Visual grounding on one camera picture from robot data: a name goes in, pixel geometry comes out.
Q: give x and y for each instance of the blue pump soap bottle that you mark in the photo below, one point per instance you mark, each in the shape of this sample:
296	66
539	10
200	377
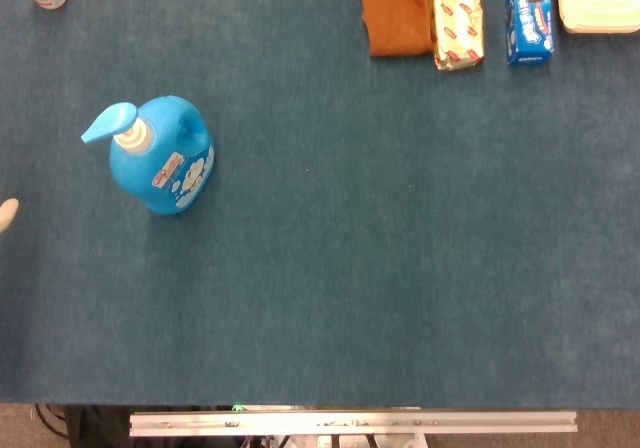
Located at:
165	178

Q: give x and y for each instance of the blue Oreo cookie box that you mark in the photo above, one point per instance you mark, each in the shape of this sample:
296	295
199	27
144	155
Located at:
531	23

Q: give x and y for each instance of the cream red snack packet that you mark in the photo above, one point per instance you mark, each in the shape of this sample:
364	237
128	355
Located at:
457	23

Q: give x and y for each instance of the black base panel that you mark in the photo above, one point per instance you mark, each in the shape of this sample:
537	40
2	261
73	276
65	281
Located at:
97	428

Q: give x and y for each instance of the aluminium profile rail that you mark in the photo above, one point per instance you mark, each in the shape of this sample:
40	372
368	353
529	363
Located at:
350	423

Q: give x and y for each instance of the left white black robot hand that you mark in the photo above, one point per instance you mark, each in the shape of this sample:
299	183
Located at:
6	215

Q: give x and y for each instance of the folded brown cloth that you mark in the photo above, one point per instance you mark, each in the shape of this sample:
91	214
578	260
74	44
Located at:
395	13

